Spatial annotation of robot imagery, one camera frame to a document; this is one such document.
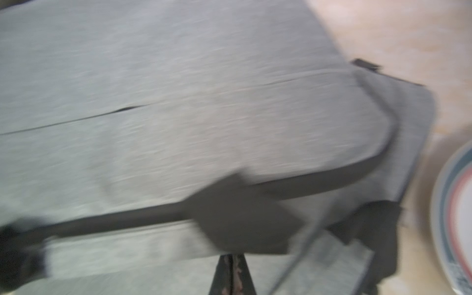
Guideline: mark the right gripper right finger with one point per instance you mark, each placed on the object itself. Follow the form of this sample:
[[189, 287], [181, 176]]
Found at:
[[242, 283]]

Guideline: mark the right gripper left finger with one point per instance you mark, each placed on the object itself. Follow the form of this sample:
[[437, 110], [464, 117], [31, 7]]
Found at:
[[222, 280]]

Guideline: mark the white plate green red rim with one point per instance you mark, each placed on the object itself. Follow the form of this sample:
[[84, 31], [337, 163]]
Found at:
[[451, 219]]

